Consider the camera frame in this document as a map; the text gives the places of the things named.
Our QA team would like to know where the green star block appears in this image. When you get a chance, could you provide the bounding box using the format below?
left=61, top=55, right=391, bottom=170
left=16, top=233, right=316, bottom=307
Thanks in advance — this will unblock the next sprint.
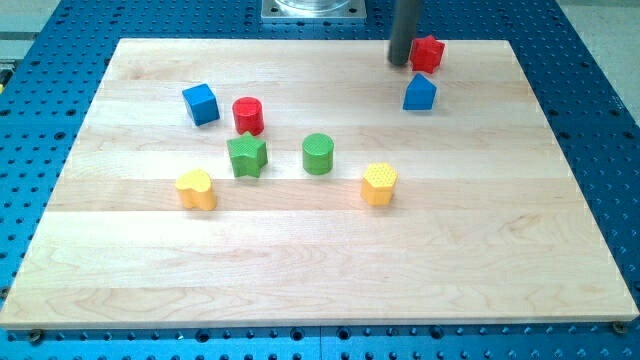
left=227, top=132, right=268, bottom=178

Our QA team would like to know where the red star block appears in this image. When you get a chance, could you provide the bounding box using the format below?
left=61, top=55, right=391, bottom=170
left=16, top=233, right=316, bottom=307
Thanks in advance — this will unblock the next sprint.
left=409, top=35, right=446, bottom=74

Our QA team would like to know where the green cylinder block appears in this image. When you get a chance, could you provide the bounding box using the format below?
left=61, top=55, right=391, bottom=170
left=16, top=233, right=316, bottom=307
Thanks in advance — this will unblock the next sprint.
left=302, top=133, right=334, bottom=175

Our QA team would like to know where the yellow hexagon block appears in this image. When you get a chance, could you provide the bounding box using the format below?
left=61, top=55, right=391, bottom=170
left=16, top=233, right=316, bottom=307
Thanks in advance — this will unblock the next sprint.
left=361, top=162, right=398, bottom=206

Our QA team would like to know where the red cylinder block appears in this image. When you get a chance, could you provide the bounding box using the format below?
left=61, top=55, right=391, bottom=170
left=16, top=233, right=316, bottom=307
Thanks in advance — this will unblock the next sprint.
left=232, top=97, right=264, bottom=136

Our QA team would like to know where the yellow heart block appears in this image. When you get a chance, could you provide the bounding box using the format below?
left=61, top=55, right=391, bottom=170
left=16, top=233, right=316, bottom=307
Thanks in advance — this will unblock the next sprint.
left=175, top=169, right=217, bottom=211

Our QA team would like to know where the blue pentagon block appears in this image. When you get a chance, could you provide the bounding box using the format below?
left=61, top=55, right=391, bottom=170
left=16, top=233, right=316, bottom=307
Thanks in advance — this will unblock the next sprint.
left=403, top=73, right=437, bottom=111

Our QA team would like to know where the blue cube block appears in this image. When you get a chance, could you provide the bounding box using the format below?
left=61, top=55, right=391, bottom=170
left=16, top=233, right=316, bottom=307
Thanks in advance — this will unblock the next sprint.
left=182, top=84, right=220, bottom=126

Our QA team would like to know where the light wooden board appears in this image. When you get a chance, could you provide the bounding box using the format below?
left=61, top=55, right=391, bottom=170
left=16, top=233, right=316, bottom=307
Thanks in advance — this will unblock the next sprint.
left=1, top=38, right=638, bottom=330

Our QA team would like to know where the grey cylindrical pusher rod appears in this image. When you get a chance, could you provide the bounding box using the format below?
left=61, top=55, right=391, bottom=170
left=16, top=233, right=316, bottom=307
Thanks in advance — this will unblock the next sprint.
left=388, top=0, right=423, bottom=67

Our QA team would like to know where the blue perforated metal table plate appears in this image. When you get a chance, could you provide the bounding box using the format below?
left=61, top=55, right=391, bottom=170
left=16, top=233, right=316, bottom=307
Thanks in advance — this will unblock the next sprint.
left=1, top=1, right=639, bottom=359

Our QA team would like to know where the left board corner screw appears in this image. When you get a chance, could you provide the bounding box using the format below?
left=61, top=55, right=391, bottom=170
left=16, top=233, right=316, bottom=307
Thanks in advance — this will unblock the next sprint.
left=26, top=329, right=45, bottom=345

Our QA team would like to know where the board corner screw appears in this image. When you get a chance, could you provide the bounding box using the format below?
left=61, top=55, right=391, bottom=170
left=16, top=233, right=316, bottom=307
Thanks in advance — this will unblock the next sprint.
left=611, top=321, right=628, bottom=335
left=26, top=329, right=45, bottom=345

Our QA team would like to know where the right board corner screw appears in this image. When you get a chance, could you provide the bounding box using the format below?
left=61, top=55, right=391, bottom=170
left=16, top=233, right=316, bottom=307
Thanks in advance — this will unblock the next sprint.
left=611, top=321, right=628, bottom=335

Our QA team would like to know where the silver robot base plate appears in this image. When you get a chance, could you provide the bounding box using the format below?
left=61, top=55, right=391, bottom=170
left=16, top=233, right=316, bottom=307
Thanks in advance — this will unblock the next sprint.
left=261, top=0, right=367, bottom=21

